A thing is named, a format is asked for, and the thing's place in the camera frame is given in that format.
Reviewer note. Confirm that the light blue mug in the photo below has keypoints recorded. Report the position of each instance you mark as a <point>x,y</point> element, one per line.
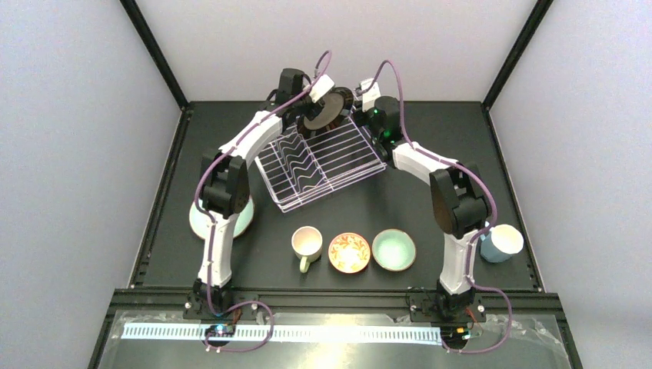
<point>501,243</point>

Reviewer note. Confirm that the orange floral small bowl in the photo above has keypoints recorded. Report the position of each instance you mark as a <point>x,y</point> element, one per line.
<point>349,253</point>

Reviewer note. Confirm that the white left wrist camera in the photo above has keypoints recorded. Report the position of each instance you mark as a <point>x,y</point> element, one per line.
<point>320,87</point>

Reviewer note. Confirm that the white led light strip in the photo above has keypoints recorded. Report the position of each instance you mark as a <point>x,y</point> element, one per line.
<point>283,333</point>

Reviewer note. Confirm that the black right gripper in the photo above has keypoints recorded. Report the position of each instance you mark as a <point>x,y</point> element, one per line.
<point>360,109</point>

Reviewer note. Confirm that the black frame post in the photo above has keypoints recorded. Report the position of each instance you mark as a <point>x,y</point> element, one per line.
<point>149,41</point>
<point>524,37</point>

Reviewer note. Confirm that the green flower plate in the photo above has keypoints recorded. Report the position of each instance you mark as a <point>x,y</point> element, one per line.
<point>200,223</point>

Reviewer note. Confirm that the cream mug green handle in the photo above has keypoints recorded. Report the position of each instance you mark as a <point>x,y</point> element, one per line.
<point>307,244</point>

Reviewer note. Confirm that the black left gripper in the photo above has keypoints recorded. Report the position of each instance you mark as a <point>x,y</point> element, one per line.
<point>310,103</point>

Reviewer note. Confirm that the green glazed small bowl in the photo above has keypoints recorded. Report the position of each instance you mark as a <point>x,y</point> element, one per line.
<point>393,250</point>

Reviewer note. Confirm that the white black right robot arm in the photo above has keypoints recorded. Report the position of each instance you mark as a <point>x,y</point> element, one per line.
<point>461,202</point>

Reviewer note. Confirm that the white wire dish rack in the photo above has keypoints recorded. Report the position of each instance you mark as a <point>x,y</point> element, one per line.
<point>297,170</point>

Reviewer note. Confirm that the black frame post right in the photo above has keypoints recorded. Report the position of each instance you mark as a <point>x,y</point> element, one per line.
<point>524,37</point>

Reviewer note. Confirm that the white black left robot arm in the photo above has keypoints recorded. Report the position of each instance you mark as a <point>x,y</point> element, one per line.
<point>223,192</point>

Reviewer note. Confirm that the black striped rim dinner plate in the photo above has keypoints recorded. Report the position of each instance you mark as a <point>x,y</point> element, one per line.
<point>336,106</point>

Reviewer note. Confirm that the black frame post left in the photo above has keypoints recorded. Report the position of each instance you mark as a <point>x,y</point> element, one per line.
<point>149,41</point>

